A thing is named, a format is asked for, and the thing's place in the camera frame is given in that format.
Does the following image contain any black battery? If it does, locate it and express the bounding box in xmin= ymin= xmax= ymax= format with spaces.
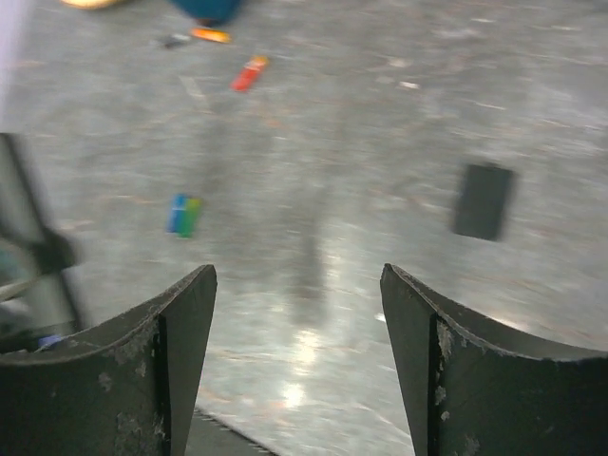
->
xmin=159 ymin=33 xmax=192 ymax=48

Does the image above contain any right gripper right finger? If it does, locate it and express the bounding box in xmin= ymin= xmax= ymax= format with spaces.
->
xmin=380 ymin=264 xmax=607 ymax=456

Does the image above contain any blue battery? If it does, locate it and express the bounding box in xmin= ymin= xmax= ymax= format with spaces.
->
xmin=166 ymin=193 xmax=188 ymax=234

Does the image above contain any red battery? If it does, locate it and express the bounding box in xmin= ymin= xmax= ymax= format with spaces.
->
xmin=231 ymin=55 xmax=269 ymax=92

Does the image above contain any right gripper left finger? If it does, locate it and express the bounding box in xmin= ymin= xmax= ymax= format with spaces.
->
xmin=1 ymin=265 xmax=218 ymax=455

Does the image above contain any black remote control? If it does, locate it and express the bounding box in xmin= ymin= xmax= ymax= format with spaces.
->
xmin=1 ymin=133 xmax=87 ymax=353

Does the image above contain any purple-blue battery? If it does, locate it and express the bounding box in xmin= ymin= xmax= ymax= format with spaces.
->
xmin=37 ymin=334 xmax=63 ymax=351

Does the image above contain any yellow bird-pattern plate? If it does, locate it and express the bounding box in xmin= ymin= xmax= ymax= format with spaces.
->
xmin=62 ymin=0 xmax=123 ymax=10

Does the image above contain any black battery cover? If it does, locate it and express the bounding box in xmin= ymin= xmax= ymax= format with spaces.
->
xmin=451 ymin=162 xmax=517 ymax=241

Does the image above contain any dark blue mug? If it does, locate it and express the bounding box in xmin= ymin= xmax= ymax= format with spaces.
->
xmin=171 ymin=0 xmax=243 ymax=27

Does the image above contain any orange battery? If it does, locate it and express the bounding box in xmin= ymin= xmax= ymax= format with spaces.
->
xmin=190 ymin=28 xmax=232 ymax=44

